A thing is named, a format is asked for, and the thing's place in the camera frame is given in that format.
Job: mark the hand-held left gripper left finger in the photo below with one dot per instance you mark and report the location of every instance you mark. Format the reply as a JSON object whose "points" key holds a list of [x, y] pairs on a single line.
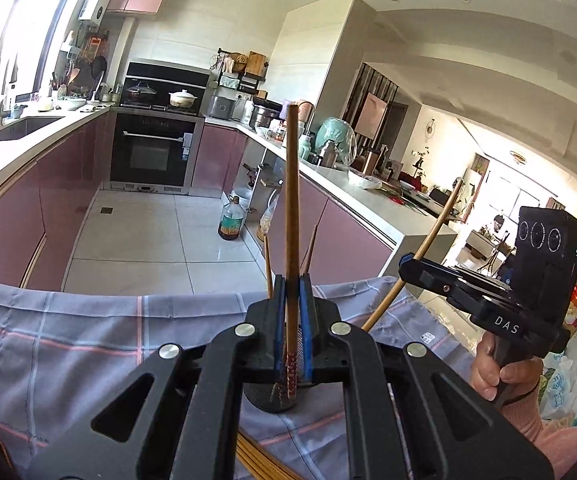
{"points": [[279, 312]]}

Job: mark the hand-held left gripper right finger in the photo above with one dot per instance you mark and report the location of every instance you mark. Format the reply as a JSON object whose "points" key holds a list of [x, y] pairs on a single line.
{"points": [[305, 312]]}

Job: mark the grey plaid tablecloth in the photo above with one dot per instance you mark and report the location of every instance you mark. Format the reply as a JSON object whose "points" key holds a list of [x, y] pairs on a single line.
{"points": [[93, 320]]}

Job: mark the kitchen window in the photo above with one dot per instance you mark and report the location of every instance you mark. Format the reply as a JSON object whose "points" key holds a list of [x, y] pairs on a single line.
{"points": [[13, 25]]}

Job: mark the wooden cutting board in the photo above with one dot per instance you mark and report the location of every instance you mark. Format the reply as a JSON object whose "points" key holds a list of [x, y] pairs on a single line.
{"points": [[255, 64]]}

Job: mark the silver rice cooker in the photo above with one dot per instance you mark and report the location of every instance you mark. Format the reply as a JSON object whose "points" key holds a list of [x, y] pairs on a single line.
{"points": [[220, 107]]}

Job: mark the kitchen sink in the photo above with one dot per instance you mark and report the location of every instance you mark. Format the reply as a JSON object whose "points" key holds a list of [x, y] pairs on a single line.
{"points": [[23, 127]]}

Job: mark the glass lid cooking pot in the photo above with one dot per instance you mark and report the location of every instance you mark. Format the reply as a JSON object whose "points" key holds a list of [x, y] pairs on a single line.
{"points": [[141, 92]]}

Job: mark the black mesh utensil holder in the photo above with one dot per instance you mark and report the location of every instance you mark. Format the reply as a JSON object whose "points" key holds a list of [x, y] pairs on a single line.
{"points": [[263, 401]]}

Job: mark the cooking oil bottle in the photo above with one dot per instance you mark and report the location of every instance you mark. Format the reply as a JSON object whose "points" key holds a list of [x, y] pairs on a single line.
{"points": [[231, 222]]}

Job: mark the steel kettle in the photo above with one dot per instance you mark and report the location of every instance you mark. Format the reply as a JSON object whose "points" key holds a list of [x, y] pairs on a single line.
{"points": [[327, 154]]}

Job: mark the pink lower kitchen cabinets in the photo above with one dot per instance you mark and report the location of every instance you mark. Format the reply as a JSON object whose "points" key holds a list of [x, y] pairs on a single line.
{"points": [[348, 240], [43, 200]]}

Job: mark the white casserole pot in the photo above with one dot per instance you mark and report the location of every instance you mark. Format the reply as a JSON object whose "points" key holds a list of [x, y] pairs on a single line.
{"points": [[184, 99]]}

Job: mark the person's right forearm pink sleeve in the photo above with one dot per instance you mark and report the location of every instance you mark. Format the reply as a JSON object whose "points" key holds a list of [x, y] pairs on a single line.
{"points": [[533, 435]]}

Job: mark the ceiling lamp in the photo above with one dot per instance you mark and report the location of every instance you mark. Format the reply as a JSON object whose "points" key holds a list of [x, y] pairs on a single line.
{"points": [[517, 158]]}

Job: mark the steel pressure cooker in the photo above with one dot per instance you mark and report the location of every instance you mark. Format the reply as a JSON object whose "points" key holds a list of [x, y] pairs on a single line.
{"points": [[263, 116]]}

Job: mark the person's right hand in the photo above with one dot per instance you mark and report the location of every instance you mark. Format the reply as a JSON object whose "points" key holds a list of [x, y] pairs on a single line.
{"points": [[518, 375]]}

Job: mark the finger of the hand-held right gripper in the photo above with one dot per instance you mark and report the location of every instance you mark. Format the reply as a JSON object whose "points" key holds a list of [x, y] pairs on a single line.
{"points": [[448, 277], [405, 259]]}

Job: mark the wooden chopstick red patterned end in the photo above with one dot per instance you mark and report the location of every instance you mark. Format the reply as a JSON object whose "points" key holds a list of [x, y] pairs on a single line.
{"points": [[433, 232], [311, 250], [292, 185], [268, 270]]}

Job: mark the bunch of wooden chopsticks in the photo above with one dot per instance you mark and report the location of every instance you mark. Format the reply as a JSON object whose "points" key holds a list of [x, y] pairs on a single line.
{"points": [[258, 460]]}

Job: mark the white plastic bag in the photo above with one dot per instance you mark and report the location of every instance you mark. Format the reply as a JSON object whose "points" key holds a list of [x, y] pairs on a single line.
{"points": [[561, 385]]}

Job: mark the black built-in oven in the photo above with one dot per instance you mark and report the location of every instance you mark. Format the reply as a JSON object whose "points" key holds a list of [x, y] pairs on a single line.
{"points": [[153, 152]]}

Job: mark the teal kitchen appliance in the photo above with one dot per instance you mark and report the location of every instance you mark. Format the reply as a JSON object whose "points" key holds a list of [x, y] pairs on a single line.
{"points": [[336, 132]]}

